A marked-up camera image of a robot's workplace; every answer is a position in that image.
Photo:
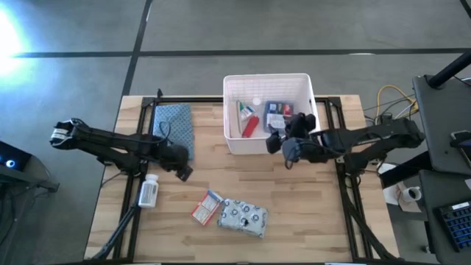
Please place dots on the red bandage roll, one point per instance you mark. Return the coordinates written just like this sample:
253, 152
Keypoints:
250, 127

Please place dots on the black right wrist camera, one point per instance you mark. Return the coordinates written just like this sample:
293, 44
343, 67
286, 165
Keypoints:
274, 143

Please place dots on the black desk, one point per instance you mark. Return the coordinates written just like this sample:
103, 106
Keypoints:
430, 228
445, 121

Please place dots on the smartphone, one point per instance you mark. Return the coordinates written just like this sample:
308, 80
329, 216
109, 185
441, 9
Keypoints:
461, 139

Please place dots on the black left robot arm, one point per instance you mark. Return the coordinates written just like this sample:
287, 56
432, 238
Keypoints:
110, 145

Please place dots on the white mug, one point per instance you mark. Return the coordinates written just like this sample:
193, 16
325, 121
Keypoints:
411, 194

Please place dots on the red and white carton box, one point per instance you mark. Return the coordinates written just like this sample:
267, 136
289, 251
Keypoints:
206, 208

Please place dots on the white pouch blue cross print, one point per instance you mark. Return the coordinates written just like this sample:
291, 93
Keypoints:
243, 218

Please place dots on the black keyboard blue keys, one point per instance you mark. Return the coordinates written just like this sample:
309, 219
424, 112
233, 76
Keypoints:
458, 224

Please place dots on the white pill bottle red label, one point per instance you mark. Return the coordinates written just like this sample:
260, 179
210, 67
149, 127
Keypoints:
148, 192

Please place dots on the white perforated plastic basket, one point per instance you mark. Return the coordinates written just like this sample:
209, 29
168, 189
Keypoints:
257, 145

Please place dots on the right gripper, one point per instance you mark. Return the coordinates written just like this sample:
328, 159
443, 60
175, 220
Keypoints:
301, 135

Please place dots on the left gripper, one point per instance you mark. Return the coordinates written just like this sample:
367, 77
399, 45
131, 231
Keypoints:
174, 157

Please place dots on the black device blue light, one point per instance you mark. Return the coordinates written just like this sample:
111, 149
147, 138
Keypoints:
11, 156

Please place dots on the orange pill bottle white cap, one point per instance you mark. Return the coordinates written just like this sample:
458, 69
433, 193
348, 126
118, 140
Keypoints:
256, 101

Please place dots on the blue first aid kit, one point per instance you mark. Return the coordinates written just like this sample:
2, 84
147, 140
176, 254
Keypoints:
277, 110

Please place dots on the blue patterned folded cloth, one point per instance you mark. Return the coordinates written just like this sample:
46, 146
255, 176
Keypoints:
176, 125

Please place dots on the black pole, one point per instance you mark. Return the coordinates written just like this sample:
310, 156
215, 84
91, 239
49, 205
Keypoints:
450, 70

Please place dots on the black aluminium rig frame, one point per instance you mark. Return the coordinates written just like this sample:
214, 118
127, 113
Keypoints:
206, 99

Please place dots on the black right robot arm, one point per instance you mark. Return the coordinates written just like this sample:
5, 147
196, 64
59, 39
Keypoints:
368, 141

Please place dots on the white paper sheet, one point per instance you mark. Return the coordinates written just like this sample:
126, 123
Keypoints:
392, 193

